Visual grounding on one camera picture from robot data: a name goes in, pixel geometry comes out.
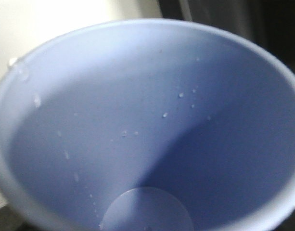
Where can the light blue ribbed cup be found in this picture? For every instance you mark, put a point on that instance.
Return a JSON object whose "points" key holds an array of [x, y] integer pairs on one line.
{"points": [[149, 124]]}

